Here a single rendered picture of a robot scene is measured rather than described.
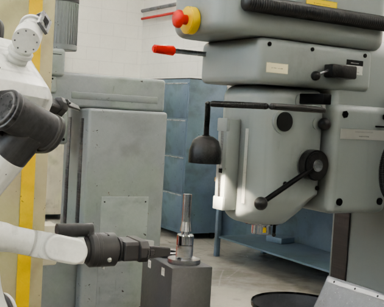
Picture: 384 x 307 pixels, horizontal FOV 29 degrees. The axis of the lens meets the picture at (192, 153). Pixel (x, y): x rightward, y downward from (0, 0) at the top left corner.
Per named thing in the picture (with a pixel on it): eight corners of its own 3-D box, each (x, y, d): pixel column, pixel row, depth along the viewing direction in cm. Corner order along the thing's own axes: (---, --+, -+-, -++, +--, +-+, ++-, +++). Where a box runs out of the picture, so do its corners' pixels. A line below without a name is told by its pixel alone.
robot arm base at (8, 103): (-4, 139, 157) (22, 94, 158) (-28, 123, 167) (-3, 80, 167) (47, 166, 168) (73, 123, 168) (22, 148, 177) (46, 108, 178)
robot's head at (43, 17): (9, 31, 175) (36, 16, 174) (14, 19, 183) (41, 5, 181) (24, 53, 178) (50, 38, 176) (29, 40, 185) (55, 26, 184)
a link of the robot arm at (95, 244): (105, 267, 185) (61, 270, 179) (90, 265, 194) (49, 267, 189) (105, 222, 186) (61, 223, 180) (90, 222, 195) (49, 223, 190)
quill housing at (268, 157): (256, 229, 161) (265, 83, 159) (206, 215, 179) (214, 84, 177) (322, 226, 171) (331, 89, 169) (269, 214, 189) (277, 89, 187)
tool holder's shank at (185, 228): (193, 235, 200) (195, 194, 199) (183, 235, 198) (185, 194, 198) (187, 233, 203) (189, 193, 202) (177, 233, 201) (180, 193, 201)
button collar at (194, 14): (192, 32, 158) (194, 4, 157) (178, 34, 163) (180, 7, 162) (200, 33, 159) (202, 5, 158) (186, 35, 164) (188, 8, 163)
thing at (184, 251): (195, 259, 200) (196, 239, 200) (180, 259, 198) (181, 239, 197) (187, 256, 204) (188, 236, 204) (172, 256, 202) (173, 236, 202)
